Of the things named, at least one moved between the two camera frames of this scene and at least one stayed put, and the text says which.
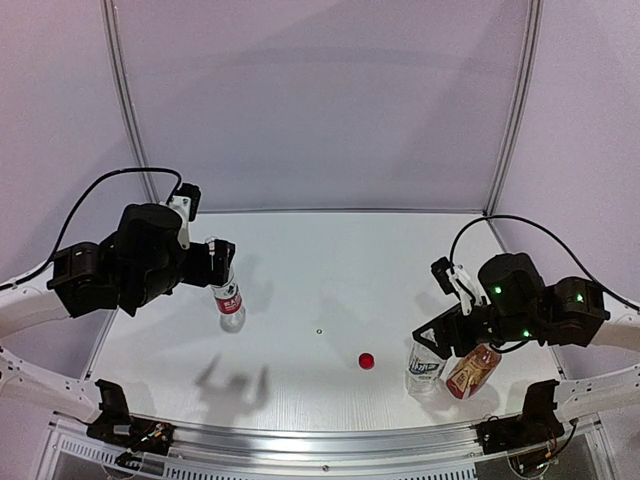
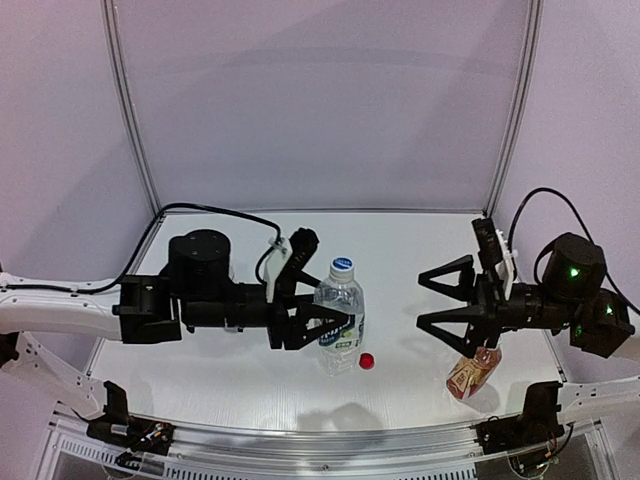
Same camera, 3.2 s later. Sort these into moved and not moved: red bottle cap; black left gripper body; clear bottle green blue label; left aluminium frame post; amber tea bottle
Moved: clear bottle green blue label; black left gripper body
Not moved: left aluminium frame post; red bottle cap; amber tea bottle
